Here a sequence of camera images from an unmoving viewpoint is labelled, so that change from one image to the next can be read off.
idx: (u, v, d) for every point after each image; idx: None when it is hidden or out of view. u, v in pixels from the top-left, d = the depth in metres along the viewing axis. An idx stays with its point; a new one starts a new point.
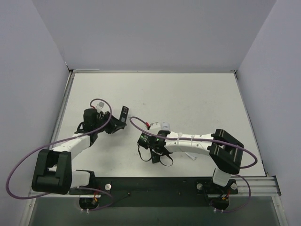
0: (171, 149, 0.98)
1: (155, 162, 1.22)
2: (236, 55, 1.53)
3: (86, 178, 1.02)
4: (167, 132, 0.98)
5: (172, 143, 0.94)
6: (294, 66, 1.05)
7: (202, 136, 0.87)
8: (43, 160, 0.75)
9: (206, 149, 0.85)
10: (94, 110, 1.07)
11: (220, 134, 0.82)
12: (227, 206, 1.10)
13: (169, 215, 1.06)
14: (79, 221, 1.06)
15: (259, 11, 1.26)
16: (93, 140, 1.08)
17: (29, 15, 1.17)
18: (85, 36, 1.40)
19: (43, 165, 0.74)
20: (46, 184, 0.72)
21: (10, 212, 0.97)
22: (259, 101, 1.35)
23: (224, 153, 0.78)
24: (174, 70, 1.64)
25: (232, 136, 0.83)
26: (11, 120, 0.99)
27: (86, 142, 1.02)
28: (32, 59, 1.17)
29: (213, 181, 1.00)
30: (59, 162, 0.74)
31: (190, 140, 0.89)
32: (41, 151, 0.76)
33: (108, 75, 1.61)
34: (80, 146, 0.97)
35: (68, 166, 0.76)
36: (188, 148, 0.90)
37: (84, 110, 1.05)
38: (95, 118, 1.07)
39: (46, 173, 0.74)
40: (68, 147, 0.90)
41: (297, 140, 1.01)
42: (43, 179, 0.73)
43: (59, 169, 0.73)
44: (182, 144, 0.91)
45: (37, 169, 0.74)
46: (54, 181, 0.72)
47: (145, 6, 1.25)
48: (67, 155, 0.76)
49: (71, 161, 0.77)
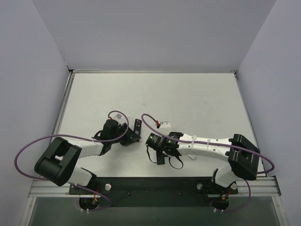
0: (183, 151, 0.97)
1: (160, 165, 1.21)
2: (236, 55, 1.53)
3: (86, 177, 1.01)
4: (179, 135, 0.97)
5: (186, 146, 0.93)
6: (295, 66, 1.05)
7: (219, 141, 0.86)
8: (55, 146, 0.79)
9: (224, 155, 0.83)
10: (116, 124, 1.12)
11: (239, 139, 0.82)
12: (227, 206, 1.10)
13: (169, 214, 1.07)
14: (80, 221, 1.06)
15: (259, 10, 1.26)
16: (105, 151, 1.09)
17: (29, 15, 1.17)
18: (85, 36, 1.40)
19: (52, 151, 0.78)
20: (47, 169, 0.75)
21: (10, 212, 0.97)
22: (259, 101, 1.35)
23: (242, 159, 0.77)
24: (174, 70, 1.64)
25: (249, 141, 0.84)
26: (10, 120, 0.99)
27: (98, 149, 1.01)
28: (32, 59, 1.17)
29: (215, 181, 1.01)
30: (68, 153, 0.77)
31: (206, 144, 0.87)
32: (58, 139, 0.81)
33: (108, 74, 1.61)
34: (91, 150, 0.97)
35: (74, 160, 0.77)
36: (203, 151, 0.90)
37: (107, 120, 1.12)
38: (114, 130, 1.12)
39: (52, 160, 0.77)
40: (82, 143, 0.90)
41: (297, 140, 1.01)
42: (46, 164, 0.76)
43: (65, 160, 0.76)
44: (196, 147, 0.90)
45: (47, 152, 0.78)
46: (56, 168, 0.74)
47: (145, 6, 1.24)
48: (77, 149, 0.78)
49: (78, 157, 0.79)
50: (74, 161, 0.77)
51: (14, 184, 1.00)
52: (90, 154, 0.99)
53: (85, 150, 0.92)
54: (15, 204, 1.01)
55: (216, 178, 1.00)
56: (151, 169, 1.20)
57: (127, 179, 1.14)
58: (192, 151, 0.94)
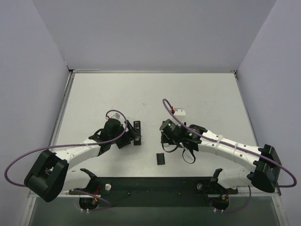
0: (203, 149, 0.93)
1: (160, 165, 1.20)
2: (236, 55, 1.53)
3: (85, 180, 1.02)
4: (202, 130, 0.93)
5: (209, 144, 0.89)
6: (295, 67, 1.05)
7: (247, 148, 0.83)
8: (42, 161, 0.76)
9: (252, 164, 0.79)
10: (118, 123, 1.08)
11: (270, 151, 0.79)
12: (227, 206, 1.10)
13: (169, 214, 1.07)
14: (80, 221, 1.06)
15: (259, 11, 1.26)
16: (103, 150, 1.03)
17: (29, 15, 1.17)
18: (85, 36, 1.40)
19: (39, 166, 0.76)
20: (35, 185, 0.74)
21: (10, 213, 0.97)
22: (259, 101, 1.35)
23: (269, 172, 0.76)
24: (174, 70, 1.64)
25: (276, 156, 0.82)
26: (11, 120, 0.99)
27: (94, 151, 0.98)
28: (32, 59, 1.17)
29: (218, 181, 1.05)
30: (54, 170, 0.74)
31: (233, 149, 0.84)
32: (44, 153, 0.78)
33: (108, 74, 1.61)
34: (85, 154, 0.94)
35: (61, 176, 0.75)
36: (226, 154, 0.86)
37: (109, 119, 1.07)
38: (115, 129, 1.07)
39: (40, 175, 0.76)
40: (72, 155, 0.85)
41: (297, 140, 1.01)
42: (35, 180, 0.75)
43: (51, 177, 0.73)
44: (222, 149, 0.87)
45: (34, 168, 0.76)
46: (43, 186, 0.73)
47: (145, 6, 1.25)
48: (64, 165, 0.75)
49: (66, 172, 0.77)
50: (60, 177, 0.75)
51: (13, 184, 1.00)
52: (86, 157, 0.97)
53: (77, 157, 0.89)
54: (14, 204, 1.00)
55: (218, 178, 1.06)
56: (151, 169, 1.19)
57: (127, 179, 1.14)
58: (214, 151, 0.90)
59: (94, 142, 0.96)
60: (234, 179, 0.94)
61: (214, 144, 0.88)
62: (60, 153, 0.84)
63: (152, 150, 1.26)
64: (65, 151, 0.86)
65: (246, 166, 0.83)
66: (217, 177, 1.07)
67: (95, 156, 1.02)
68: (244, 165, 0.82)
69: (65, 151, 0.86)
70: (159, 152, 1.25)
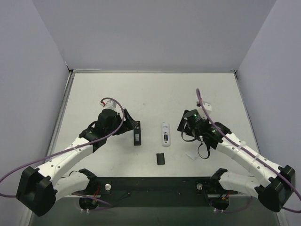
0: (222, 149, 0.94)
1: (160, 164, 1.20)
2: (236, 55, 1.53)
3: (83, 182, 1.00)
4: (226, 131, 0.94)
5: (229, 147, 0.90)
6: (295, 67, 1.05)
7: (267, 162, 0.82)
8: (25, 181, 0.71)
9: (266, 179, 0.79)
10: (113, 114, 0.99)
11: (290, 173, 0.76)
12: (227, 206, 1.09)
13: (169, 215, 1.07)
14: (80, 221, 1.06)
15: (259, 11, 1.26)
16: (98, 145, 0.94)
17: (29, 16, 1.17)
18: (85, 36, 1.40)
19: (24, 185, 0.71)
20: (27, 202, 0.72)
21: (10, 213, 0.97)
22: (259, 101, 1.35)
23: (281, 192, 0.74)
24: (174, 70, 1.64)
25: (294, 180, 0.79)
26: (11, 120, 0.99)
27: (86, 151, 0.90)
28: (32, 59, 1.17)
29: (220, 181, 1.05)
30: (38, 189, 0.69)
31: (253, 158, 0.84)
32: (26, 171, 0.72)
33: (108, 74, 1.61)
34: (75, 159, 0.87)
35: (47, 194, 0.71)
36: (244, 162, 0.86)
37: (102, 111, 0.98)
38: (110, 122, 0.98)
39: (28, 192, 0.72)
40: (57, 167, 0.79)
41: (297, 140, 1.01)
42: (24, 197, 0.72)
43: (38, 197, 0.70)
44: (241, 155, 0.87)
45: (19, 187, 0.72)
46: (32, 205, 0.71)
47: (145, 7, 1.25)
48: (46, 185, 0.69)
49: (51, 188, 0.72)
50: (46, 195, 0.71)
51: (13, 185, 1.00)
52: (79, 160, 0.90)
53: (66, 166, 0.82)
54: (14, 204, 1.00)
55: (221, 176, 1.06)
56: (151, 169, 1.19)
57: (127, 179, 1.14)
58: (232, 155, 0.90)
59: (83, 144, 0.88)
60: (236, 183, 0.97)
61: (235, 149, 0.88)
62: (43, 168, 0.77)
63: (152, 150, 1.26)
64: (49, 164, 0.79)
65: (259, 180, 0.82)
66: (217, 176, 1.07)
67: (91, 152, 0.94)
68: (258, 178, 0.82)
69: (50, 164, 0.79)
70: (159, 152, 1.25)
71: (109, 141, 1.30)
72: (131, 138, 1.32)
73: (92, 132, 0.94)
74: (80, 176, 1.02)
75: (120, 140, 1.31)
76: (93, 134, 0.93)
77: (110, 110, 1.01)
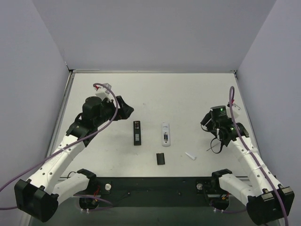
0: (233, 150, 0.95)
1: (160, 164, 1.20)
2: (236, 55, 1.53)
3: (83, 183, 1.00)
4: (244, 133, 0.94)
5: (239, 148, 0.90)
6: (295, 67, 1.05)
7: (269, 175, 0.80)
8: (20, 194, 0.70)
9: (260, 189, 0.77)
10: (97, 102, 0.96)
11: (288, 194, 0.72)
12: (227, 206, 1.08)
13: (169, 214, 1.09)
14: (80, 221, 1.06)
15: (259, 11, 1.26)
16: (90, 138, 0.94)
17: (29, 16, 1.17)
18: (85, 36, 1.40)
19: (20, 197, 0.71)
20: (29, 211, 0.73)
21: (11, 213, 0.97)
22: (259, 101, 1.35)
23: (270, 206, 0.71)
24: (174, 70, 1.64)
25: (290, 204, 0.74)
26: (11, 120, 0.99)
27: (77, 149, 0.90)
28: (32, 60, 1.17)
29: (220, 179, 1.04)
30: (36, 200, 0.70)
31: (257, 166, 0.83)
32: (19, 184, 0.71)
33: (108, 74, 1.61)
34: (67, 160, 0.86)
35: (46, 202, 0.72)
36: (248, 166, 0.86)
37: (85, 101, 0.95)
38: (96, 111, 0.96)
39: (27, 202, 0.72)
40: (49, 173, 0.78)
41: (297, 140, 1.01)
42: (25, 208, 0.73)
43: (38, 206, 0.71)
44: (247, 159, 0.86)
45: (18, 200, 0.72)
46: (34, 215, 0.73)
47: (145, 7, 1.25)
48: (42, 196, 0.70)
49: (48, 195, 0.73)
50: (45, 203, 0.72)
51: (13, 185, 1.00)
52: (72, 158, 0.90)
53: (59, 170, 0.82)
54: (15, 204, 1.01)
55: (223, 175, 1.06)
56: (151, 169, 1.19)
57: (127, 179, 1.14)
58: (239, 156, 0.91)
59: (72, 143, 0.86)
60: (233, 186, 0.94)
61: (244, 152, 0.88)
62: (35, 178, 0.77)
63: (152, 150, 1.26)
64: (40, 172, 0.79)
65: (255, 189, 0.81)
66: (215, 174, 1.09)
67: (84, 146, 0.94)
68: (255, 186, 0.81)
69: (41, 172, 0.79)
70: (159, 152, 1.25)
71: (109, 141, 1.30)
72: (131, 137, 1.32)
73: (80, 126, 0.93)
74: (79, 177, 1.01)
75: (120, 140, 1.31)
76: (81, 127, 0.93)
77: (93, 98, 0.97)
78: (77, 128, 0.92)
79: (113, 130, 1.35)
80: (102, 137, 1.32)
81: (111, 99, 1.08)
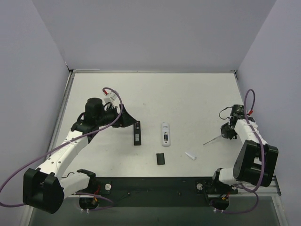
0: (236, 127, 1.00)
1: (160, 165, 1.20)
2: (236, 55, 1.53)
3: (85, 180, 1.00)
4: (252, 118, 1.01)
5: (240, 121, 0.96)
6: (295, 67, 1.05)
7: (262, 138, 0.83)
8: (29, 183, 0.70)
9: None
10: (99, 101, 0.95)
11: (272, 149, 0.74)
12: (227, 206, 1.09)
13: (169, 215, 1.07)
14: (80, 221, 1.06)
15: (260, 11, 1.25)
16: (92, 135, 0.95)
17: (29, 15, 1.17)
18: (85, 36, 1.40)
19: (29, 187, 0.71)
20: (36, 203, 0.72)
21: (10, 213, 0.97)
22: (259, 101, 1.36)
23: (251, 153, 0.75)
24: (174, 70, 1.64)
25: (273, 166, 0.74)
26: (11, 120, 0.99)
27: (83, 142, 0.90)
28: (31, 59, 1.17)
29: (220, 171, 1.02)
30: (46, 187, 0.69)
31: (251, 131, 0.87)
32: (27, 173, 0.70)
33: (108, 75, 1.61)
34: (74, 152, 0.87)
35: (55, 189, 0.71)
36: (244, 133, 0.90)
37: (88, 100, 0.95)
38: (99, 109, 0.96)
39: (35, 193, 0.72)
40: (58, 162, 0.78)
41: (297, 140, 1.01)
42: (32, 199, 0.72)
43: (47, 194, 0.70)
44: (245, 126, 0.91)
45: (25, 191, 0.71)
46: (43, 204, 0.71)
47: (145, 7, 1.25)
48: (53, 180, 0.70)
49: (58, 182, 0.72)
50: (54, 190, 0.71)
51: (14, 183, 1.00)
52: (77, 152, 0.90)
53: (66, 160, 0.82)
54: (14, 204, 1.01)
55: (220, 171, 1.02)
56: (151, 169, 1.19)
57: (127, 179, 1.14)
58: (240, 130, 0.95)
59: (78, 136, 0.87)
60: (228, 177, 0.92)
61: (244, 124, 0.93)
62: (44, 166, 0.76)
63: (151, 150, 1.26)
64: (49, 161, 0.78)
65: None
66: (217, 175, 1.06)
67: (87, 144, 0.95)
68: None
69: (50, 161, 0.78)
70: (159, 152, 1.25)
71: (108, 141, 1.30)
72: (131, 137, 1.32)
73: (83, 124, 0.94)
74: (80, 175, 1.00)
75: (120, 140, 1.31)
76: (84, 126, 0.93)
77: (96, 98, 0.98)
78: (80, 126, 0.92)
79: (113, 131, 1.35)
80: (102, 137, 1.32)
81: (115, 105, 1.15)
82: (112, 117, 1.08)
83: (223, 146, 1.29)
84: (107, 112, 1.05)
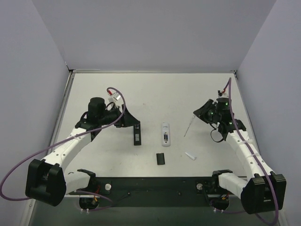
0: (230, 141, 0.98)
1: (160, 164, 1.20)
2: (236, 55, 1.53)
3: (85, 180, 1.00)
4: (242, 127, 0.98)
5: (235, 139, 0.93)
6: (295, 67, 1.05)
7: (263, 163, 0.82)
8: (34, 173, 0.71)
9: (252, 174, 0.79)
10: (101, 100, 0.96)
11: (280, 180, 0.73)
12: (227, 206, 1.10)
13: (169, 215, 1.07)
14: (80, 221, 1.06)
15: (260, 11, 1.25)
16: (95, 133, 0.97)
17: (29, 15, 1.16)
18: (85, 36, 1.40)
19: (33, 177, 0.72)
20: (38, 195, 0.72)
21: (10, 213, 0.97)
22: (259, 101, 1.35)
23: (261, 191, 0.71)
24: (173, 70, 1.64)
25: (282, 193, 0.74)
26: (11, 120, 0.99)
27: (86, 139, 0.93)
28: (31, 58, 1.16)
29: (220, 176, 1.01)
30: (50, 178, 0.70)
31: (250, 154, 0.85)
32: (33, 163, 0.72)
33: (108, 75, 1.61)
34: (77, 147, 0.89)
35: (59, 182, 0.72)
36: (242, 156, 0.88)
37: (91, 99, 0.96)
38: (101, 109, 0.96)
39: (39, 184, 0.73)
40: (63, 155, 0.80)
41: (297, 140, 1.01)
42: (35, 190, 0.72)
43: (50, 186, 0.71)
44: (242, 148, 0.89)
45: (29, 181, 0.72)
46: (46, 195, 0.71)
47: (145, 7, 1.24)
48: (58, 171, 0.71)
49: (62, 175, 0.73)
50: (58, 182, 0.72)
51: (14, 183, 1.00)
52: (80, 148, 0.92)
53: (70, 153, 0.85)
54: (14, 204, 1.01)
55: (222, 173, 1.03)
56: (151, 169, 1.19)
57: (127, 179, 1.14)
58: (236, 149, 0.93)
59: (83, 132, 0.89)
60: (230, 181, 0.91)
61: (240, 142, 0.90)
62: (50, 158, 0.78)
63: (151, 150, 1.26)
64: (53, 154, 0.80)
65: (249, 176, 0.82)
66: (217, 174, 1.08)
67: (89, 142, 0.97)
68: (249, 173, 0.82)
69: (54, 153, 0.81)
70: (159, 152, 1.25)
71: (108, 141, 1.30)
72: (131, 137, 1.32)
73: (87, 122, 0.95)
74: (80, 173, 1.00)
75: (120, 140, 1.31)
76: (87, 124, 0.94)
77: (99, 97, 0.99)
78: (83, 124, 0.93)
79: (113, 130, 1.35)
80: (102, 137, 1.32)
81: (117, 105, 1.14)
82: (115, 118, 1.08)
83: (223, 146, 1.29)
84: (110, 112, 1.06)
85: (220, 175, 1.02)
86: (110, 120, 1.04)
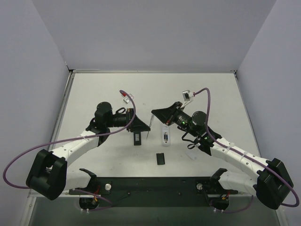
0: (215, 153, 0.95)
1: (160, 165, 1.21)
2: (236, 55, 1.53)
3: (85, 180, 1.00)
4: (217, 136, 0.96)
5: (219, 149, 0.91)
6: (295, 66, 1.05)
7: (255, 157, 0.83)
8: (39, 162, 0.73)
9: (256, 173, 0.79)
10: (107, 108, 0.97)
11: (278, 165, 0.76)
12: (227, 206, 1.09)
13: (169, 215, 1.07)
14: (79, 221, 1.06)
15: (260, 11, 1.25)
16: (103, 139, 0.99)
17: (29, 15, 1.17)
18: (85, 36, 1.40)
19: (38, 167, 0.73)
20: (38, 186, 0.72)
21: (9, 213, 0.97)
22: (260, 101, 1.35)
23: (272, 185, 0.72)
24: (173, 70, 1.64)
25: (287, 173, 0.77)
26: (11, 120, 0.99)
27: (93, 143, 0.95)
28: (31, 58, 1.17)
29: (220, 180, 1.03)
30: (53, 169, 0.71)
31: (241, 156, 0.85)
32: (41, 153, 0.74)
33: (108, 75, 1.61)
34: (84, 149, 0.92)
35: (61, 174, 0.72)
36: (235, 161, 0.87)
37: (98, 105, 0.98)
38: (106, 116, 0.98)
39: (41, 175, 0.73)
40: (70, 151, 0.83)
41: (297, 140, 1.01)
42: (35, 180, 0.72)
43: (51, 177, 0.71)
44: (231, 154, 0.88)
45: (33, 170, 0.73)
46: (45, 186, 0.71)
47: (145, 7, 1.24)
48: (63, 163, 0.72)
49: (66, 169, 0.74)
50: (60, 176, 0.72)
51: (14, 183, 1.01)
52: (87, 149, 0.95)
53: (76, 152, 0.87)
54: (14, 204, 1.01)
55: (221, 176, 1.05)
56: (151, 169, 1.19)
57: (126, 179, 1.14)
58: (225, 157, 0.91)
59: (92, 134, 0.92)
60: (235, 183, 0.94)
61: (225, 149, 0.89)
62: (57, 151, 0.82)
63: (151, 150, 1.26)
64: (61, 148, 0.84)
65: (252, 176, 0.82)
66: (219, 174, 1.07)
67: (96, 146, 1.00)
68: (250, 174, 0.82)
69: (62, 148, 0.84)
70: (159, 152, 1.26)
71: (109, 141, 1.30)
72: (131, 138, 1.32)
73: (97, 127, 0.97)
74: (82, 172, 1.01)
75: (120, 139, 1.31)
76: (97, 129, 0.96)
77: (107, 103, 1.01)
78: (92, 129, 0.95)
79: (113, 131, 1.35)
80: None
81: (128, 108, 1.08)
82: (123, 122, 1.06)
83: None
84: (120, 116, 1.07)
85: (220, 180, 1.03)
86: (118, 123, 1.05)
